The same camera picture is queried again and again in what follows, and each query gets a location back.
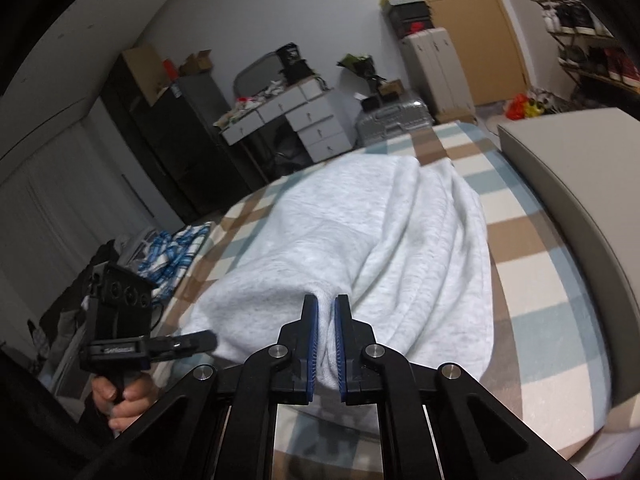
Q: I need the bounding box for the light grey hoodie sweatshirt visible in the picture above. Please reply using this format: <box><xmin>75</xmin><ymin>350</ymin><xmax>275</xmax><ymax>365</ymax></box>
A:
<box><xmin>176</xmin><ymin>152</ymin><xmax>497</xmax><ymax>436</ymax></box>

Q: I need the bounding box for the person's left hand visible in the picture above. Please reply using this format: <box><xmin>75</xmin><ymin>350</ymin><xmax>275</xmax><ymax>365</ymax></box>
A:
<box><xmin>91</xmin><ymin>374</ymin><xmax>160</xmax><ymax>432</ymax></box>

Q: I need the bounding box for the blue white plaid shirt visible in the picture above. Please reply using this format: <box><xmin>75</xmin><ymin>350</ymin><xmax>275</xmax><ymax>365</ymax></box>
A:
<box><xmin>136</xmin><ymin>222</ymin><xmax>212</xmax><ymax>302</ymax></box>

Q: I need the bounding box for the black wardrobe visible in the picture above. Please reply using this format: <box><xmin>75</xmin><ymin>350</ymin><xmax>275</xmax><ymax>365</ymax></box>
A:
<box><xmin>100</xmin><ymin>55</ymin><xmax>250</xmax><ymax>224</ymax></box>

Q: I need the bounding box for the silver hard-shell suitcase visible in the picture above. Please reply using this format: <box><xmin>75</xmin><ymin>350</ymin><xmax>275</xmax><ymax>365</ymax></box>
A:
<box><xmin>355</xmin><ymin>92</ymin><xmax>434</xmax><ymax>148</ymax></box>

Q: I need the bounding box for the white drawer desk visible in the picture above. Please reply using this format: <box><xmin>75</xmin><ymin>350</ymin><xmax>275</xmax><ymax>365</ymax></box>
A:
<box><xmin>221</xmin><ymin>78</ymin><xmax>356</xmax><ymax>162</ymax></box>

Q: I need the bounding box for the white tall suitcase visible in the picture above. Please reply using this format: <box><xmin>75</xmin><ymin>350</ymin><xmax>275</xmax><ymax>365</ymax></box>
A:
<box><xmin>399</xmin><ymin>27</ymin><xmax>475</xmax><ymax>116</ymax></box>

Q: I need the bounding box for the arched grey mirror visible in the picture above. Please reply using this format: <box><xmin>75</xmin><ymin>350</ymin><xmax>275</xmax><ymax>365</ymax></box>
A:
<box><xmin>232</xmin><ymin>52</ymin><xmax>284</xmax><ymax>99</ymax></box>

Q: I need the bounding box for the wrapped flower bouquet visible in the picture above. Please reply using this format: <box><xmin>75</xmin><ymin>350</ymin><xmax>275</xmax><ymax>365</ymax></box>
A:
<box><xmin>336</xmin><ymin>53</ymin><xmax>386</xmax><ymax>94</ymax></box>

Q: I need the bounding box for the open cardboard box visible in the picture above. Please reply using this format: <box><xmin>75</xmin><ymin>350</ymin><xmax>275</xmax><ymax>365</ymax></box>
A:
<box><xmin>179</xmin><ymin>50</ymin><xmax>213</xmax><ymax>76</ymax></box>

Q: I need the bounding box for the black gift bag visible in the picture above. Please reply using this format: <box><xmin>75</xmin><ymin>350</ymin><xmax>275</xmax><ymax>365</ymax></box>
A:
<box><xmin>276</xmin><ymin>42</ymin><xmax>314</xmax><ymax>84</ymax></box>

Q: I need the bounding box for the red orange toy pile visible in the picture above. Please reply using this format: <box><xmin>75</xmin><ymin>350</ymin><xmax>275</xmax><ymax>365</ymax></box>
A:
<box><xmin>504</xmin><ymin>92</ymin><xmax>550</xmax><ymax>120</ymax></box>

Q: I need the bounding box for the beige padded bed headboard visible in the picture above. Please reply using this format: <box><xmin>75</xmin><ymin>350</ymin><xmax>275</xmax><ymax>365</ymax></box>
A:
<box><xmin>498</xmin><ymin>108</ymin><xmax>639</xmax><ymax>405</ymax></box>

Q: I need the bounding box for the black shoe box stack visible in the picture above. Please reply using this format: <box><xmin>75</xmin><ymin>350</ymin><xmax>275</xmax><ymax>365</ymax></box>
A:
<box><xmin>384</xmin><ymin>1</ymin><xmax>434</xmax><ymax>39</ymax></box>

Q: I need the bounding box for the wooden door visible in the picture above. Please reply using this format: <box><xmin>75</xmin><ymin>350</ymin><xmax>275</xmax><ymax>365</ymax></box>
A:
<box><xmin>427</xmin><ymin>0</ymin><xmax>529</xmax><ymax>105</ymax></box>

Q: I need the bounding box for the wooden shoe rack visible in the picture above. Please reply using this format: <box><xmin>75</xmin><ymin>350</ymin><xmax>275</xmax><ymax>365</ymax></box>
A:
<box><xmin>530</xmin><ymin>0</ymin><xmax>639</xmax><ymax>96</ymax></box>

